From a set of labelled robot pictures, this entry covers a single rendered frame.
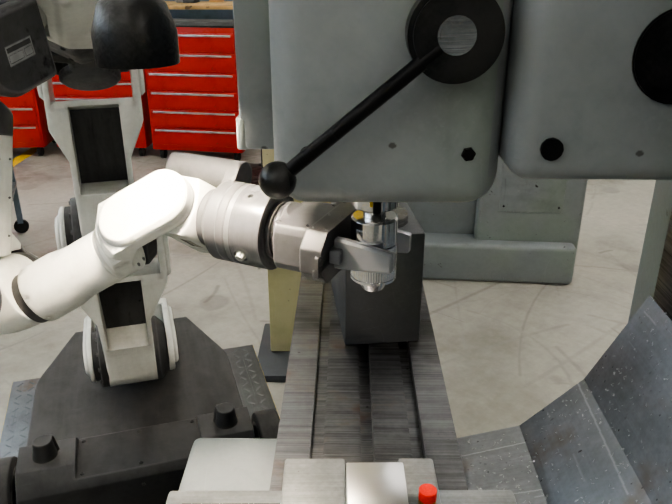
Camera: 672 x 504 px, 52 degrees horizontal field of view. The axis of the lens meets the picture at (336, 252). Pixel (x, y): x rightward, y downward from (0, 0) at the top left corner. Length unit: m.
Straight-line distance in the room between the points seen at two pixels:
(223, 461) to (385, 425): 0.24
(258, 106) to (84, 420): 1.12
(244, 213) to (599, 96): 0.36
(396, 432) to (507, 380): 1.85
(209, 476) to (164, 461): 0.47
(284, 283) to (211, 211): 1.93
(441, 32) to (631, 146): 0.18
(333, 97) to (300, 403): 0.53
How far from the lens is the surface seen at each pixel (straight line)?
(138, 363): 1.57
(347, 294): 1.05
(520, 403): 2.65
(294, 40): 0.55
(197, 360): 1.78
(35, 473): 1.47
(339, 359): 1.06
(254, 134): 0.65
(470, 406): 2.59
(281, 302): 2.69
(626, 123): 0.58
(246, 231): 0.71
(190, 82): 5.34
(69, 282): 0.83
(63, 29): 0.96
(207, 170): 0.79
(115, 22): 0.62
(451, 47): 0.52
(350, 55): 0.55
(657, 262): 0.97
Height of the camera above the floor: 1.51
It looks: 24 degrees down
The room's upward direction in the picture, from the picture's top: straight up
